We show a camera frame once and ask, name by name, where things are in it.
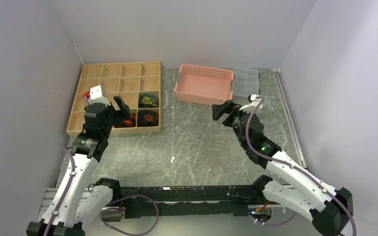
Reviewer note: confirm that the pink plastic basket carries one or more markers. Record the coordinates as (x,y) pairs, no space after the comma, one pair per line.
(204,85)

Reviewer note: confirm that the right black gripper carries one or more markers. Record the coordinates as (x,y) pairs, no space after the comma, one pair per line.
(219,109)

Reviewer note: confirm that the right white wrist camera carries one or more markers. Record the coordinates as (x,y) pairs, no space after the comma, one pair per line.
(255,105)

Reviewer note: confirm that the orange navy striped tie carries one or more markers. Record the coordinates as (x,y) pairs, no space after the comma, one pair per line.
(127,123)

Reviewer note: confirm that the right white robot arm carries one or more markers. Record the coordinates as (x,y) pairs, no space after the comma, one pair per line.
(327,208)

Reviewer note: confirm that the blue yellow floral tie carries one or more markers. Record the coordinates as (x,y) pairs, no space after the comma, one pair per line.
(147,100)

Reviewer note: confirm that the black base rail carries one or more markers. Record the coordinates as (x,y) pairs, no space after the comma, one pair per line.
(236,200)

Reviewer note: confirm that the dark rolled tie orange leaf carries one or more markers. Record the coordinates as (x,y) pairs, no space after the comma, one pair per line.
(147,118)

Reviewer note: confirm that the wooden compartment tray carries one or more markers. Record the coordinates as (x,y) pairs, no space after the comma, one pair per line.
(126,79)

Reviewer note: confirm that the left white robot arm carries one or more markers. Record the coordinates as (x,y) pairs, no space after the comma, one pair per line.
(66,216)

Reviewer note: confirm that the aluminium frame rail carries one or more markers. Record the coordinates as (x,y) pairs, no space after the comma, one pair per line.
(289,119)

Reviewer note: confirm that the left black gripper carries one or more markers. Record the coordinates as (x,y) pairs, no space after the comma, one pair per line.
(124,108)

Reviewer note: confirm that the clear plastic organizer box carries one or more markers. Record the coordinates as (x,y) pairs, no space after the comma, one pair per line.
(246,82)

